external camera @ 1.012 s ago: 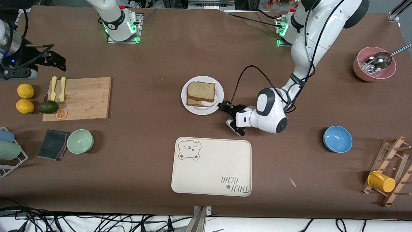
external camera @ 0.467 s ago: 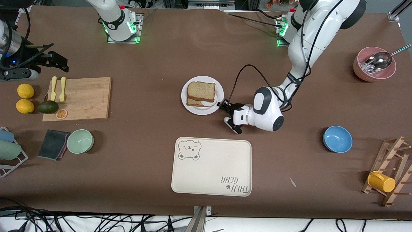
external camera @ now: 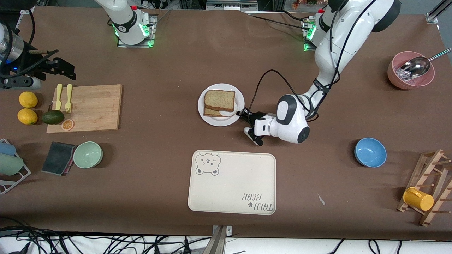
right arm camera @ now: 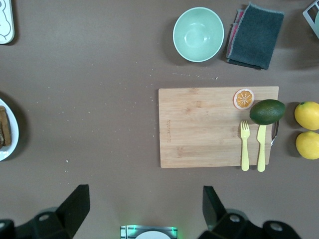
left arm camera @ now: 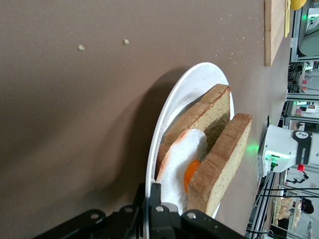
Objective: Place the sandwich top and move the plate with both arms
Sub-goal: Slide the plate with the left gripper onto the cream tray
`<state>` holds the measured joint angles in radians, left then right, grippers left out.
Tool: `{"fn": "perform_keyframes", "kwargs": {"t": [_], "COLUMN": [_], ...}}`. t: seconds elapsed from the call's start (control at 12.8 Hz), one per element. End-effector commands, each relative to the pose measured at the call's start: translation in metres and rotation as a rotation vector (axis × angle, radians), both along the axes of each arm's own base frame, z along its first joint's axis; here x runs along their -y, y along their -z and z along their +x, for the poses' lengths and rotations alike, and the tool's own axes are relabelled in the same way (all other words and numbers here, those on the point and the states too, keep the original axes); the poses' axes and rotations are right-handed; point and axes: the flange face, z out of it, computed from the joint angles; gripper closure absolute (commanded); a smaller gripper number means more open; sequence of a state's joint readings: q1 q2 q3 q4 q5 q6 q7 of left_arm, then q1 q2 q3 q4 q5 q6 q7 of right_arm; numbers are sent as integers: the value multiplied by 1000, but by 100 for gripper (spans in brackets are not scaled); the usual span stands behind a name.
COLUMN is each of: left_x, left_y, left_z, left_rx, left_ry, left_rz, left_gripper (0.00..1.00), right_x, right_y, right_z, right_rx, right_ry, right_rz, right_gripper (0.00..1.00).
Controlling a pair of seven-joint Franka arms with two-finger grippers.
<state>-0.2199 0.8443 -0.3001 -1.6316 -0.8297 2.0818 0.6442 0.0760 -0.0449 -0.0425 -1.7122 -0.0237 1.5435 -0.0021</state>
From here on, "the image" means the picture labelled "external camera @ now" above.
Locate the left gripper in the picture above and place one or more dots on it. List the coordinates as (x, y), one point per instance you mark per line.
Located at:
(255, 116)

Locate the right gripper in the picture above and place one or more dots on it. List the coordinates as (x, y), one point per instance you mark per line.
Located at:
(39, 66)

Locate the white round plate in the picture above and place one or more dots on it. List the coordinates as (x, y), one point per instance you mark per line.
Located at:
(220, 121)

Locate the plain bread slice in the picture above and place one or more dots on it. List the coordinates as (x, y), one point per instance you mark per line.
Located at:
(219, 99)

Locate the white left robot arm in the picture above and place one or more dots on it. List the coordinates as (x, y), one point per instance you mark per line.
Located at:
(339, 38)

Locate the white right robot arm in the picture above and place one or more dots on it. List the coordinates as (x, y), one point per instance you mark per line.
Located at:
(123, 17)

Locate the yellow plastic knife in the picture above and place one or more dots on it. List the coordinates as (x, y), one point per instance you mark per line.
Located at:
(58, 97)

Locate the yellow plastic fork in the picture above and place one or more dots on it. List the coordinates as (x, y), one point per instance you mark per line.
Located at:
(69, 97)

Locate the bread slice under egg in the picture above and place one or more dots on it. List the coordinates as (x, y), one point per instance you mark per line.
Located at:
(210, 112)

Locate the yellow lemon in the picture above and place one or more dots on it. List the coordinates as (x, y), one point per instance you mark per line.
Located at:
(28, 99)
(27, 116)

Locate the green avocado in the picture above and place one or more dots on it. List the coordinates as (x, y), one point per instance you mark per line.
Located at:
(53, 117)

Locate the wooden cutting board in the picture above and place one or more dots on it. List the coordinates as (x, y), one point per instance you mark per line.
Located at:
(95, 109)

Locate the orange slice toy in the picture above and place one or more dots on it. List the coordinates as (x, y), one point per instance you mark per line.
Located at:
(67, 125)

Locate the cream bear print tray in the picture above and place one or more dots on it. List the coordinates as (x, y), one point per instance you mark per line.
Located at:
(233, 183)

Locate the dark grey folded cloth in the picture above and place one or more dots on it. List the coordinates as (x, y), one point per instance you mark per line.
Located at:
(58, 158)

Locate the mint green bowl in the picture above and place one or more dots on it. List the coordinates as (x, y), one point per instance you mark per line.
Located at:
(88, 154)

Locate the pale blue cup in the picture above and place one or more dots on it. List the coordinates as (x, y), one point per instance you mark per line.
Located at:
(7, 149)

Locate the mint green cup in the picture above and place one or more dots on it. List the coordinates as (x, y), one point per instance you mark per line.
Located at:
(10, 164)

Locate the grey paper scrap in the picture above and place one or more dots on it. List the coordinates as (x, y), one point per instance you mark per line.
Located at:
(321, 199)

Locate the blue bowl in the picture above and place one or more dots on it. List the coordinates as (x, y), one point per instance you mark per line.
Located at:
(370, 152)

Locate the clear plastic ice cubes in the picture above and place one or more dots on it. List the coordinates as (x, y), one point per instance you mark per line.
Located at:
(402, 76)

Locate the metal scoop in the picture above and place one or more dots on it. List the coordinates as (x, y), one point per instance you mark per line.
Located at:
(416, 67)

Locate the pink bowl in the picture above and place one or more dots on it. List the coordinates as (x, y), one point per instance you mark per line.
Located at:
(425, 80)

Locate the yellow mug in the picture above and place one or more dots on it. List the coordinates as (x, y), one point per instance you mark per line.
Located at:
(418, 199)

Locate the wooden mug rack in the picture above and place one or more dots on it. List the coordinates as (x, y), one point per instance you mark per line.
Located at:
(436, 169)

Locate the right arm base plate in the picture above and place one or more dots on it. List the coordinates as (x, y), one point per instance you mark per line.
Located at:
(122, 44)

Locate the aluminium frame rail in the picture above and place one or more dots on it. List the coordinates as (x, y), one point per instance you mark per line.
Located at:
(27, 10)
(438, 10)
(231, 4)

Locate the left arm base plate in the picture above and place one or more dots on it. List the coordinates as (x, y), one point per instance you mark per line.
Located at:
(309, 47)

